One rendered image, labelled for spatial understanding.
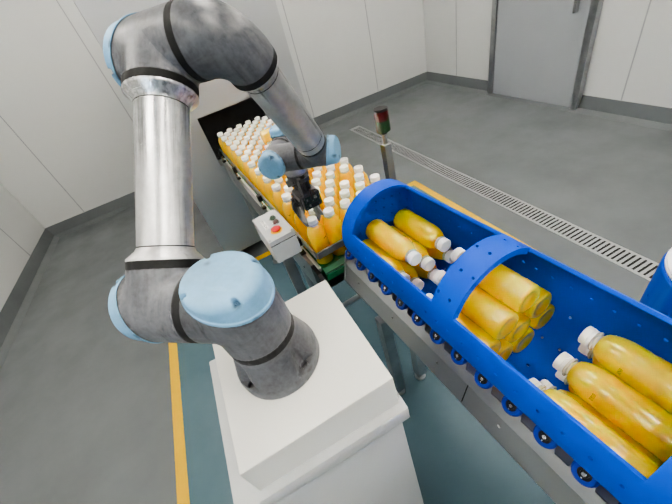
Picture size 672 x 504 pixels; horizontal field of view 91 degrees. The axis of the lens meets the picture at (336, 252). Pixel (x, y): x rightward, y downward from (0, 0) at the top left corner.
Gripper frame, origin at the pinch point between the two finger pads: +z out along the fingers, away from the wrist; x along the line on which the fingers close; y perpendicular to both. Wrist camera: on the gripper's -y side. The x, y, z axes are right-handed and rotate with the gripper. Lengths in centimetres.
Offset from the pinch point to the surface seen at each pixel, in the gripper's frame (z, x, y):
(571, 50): 52, 355, -131
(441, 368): 22, 3, 61
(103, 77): -37, -64, -406
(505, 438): 23, 3, 81
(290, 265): 18.7, -12.9, -6.4
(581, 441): -3, 2, 92
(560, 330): 9, 26, 75
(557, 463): 17, 5, 91
